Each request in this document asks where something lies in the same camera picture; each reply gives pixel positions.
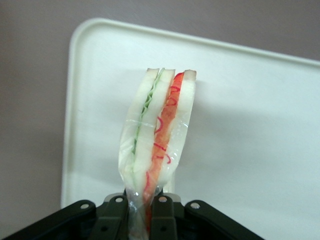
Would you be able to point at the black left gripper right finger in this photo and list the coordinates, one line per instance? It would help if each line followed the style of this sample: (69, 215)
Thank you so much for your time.
(170, 220)

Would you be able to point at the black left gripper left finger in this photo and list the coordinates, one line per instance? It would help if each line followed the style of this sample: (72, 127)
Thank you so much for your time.
(105, 220)

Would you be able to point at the triangle sandwich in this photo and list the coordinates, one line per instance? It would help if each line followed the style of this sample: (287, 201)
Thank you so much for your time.
(155, 130)

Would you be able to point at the cream rectangular tray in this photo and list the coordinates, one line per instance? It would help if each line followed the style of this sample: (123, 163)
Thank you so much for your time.
(237, 125)

